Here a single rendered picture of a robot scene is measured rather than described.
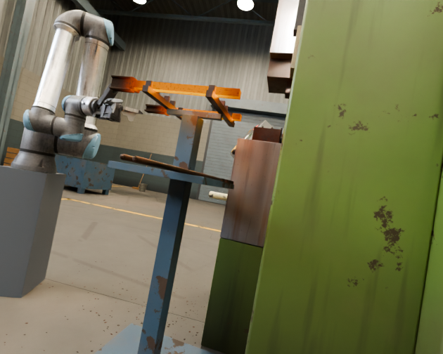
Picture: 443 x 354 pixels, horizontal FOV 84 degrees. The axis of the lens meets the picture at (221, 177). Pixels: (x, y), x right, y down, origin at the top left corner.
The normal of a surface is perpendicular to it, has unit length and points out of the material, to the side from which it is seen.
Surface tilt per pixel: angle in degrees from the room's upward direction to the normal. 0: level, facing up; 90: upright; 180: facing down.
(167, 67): 90
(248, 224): 90
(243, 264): 90
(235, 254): 90
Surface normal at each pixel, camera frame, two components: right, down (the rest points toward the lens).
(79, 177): -0.35, -0.10
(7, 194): 0.19, 0.00
